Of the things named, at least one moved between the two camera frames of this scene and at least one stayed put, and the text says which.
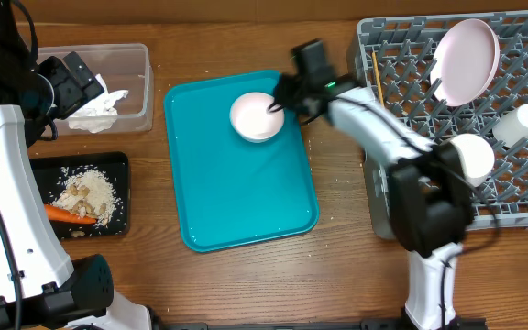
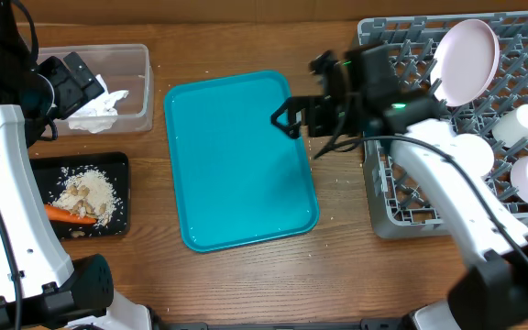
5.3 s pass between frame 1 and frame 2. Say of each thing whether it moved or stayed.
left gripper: stayed
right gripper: moved
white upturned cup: stayed
